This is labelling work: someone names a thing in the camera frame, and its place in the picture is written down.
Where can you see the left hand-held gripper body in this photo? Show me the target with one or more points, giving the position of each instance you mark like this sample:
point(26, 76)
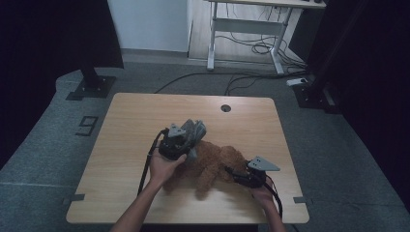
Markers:
point(174, 145)

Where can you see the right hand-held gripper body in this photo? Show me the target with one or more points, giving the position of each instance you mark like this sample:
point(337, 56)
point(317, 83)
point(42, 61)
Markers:
point(257, 174)

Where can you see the brown plush teddy bear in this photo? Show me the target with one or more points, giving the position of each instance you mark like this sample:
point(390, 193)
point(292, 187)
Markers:
point(212, 164)

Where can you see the person's right hand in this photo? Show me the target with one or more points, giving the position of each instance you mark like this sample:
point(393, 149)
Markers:
point(265, 196)

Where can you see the person's left hand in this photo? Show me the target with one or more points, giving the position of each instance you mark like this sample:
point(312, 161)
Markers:
point(161, 170)

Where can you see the light wooden table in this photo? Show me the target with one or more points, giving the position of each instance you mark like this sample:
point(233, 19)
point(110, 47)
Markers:
point(145, 112)

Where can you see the grey tape strip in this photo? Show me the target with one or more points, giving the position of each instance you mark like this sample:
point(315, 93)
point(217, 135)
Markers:
point(74, 197)
point(302, 199)

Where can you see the dark floor socket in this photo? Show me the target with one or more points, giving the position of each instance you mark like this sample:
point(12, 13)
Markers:
point(87, 125)

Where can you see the black stand base right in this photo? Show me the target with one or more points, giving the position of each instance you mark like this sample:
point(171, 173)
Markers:
point(317, 95)

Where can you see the black stand base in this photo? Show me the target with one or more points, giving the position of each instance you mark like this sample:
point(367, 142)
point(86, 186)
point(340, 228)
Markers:
point(92, 85)
point(317, 95)

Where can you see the white power strip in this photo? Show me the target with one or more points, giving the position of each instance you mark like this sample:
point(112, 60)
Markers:
point(297, 81)

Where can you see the black stand base left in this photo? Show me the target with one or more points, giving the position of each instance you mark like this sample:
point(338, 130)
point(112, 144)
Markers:
point(92, 85)

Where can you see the black curtain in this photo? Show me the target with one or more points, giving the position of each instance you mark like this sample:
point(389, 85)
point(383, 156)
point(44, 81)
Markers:
point(48, 64)
point(370, 80)

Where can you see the white desk frame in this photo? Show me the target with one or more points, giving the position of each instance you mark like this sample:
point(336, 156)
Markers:
point(248, 25)

